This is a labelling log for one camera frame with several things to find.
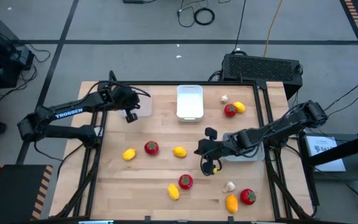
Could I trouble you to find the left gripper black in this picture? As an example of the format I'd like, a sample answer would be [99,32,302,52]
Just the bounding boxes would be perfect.
[111,84,141,124]

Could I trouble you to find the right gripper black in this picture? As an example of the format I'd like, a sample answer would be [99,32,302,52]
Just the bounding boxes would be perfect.
[194,138,234,177]

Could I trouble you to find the yellow toy lemon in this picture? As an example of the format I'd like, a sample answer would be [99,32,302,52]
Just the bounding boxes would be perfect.
[233,101,247,114]
[122,147,137,162]
[172,146,188,159]

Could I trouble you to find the red toy tomato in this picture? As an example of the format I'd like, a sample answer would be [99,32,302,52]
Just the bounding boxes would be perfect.
[178,174,194,190]
[224,103,238,118]
[240,188,257,206]
[144,140,160,156]

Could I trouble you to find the yellow toy bell pepper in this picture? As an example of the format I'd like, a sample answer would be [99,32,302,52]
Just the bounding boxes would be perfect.
[167,183,181,201]

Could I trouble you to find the orange toy lemon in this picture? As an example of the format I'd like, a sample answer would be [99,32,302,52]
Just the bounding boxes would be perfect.
[225,194,239,215]

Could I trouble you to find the clear plastic basket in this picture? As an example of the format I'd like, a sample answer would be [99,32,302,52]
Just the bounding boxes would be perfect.
[118,88,153,118]

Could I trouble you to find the white plastic basket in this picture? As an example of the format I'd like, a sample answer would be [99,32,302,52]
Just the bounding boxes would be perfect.
[176,84,204,123]

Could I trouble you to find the light grey plastic basket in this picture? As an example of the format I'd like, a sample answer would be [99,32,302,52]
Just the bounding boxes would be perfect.
[221,132,266,162]

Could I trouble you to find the black computer case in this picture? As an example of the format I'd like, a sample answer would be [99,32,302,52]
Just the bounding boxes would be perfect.
[221,53,304,100]

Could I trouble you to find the white paper sheet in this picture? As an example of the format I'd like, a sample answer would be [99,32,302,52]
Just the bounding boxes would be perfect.
[305,135,347,173]

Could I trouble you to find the black metal beam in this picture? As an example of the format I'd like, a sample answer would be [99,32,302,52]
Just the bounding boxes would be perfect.
[306,130,358,167]

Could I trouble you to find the black side table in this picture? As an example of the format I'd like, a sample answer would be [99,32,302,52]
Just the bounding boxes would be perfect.
[298,133,358,183]

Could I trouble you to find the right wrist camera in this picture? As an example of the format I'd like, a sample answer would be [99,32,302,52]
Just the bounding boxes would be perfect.
[205,126,219,141]

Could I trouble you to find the black aluminium table frame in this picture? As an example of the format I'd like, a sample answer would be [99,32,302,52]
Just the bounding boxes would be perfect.
[55,70,315,220]

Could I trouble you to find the coiled black floor cable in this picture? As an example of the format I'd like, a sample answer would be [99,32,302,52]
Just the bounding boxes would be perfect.
[193,7,216,26]

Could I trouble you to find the black hanging cable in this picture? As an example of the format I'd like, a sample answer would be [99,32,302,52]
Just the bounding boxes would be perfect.
[232,0,247,54]

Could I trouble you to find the yellow hanging cable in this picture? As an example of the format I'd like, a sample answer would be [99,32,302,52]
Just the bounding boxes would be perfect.
[263,0,284,58]

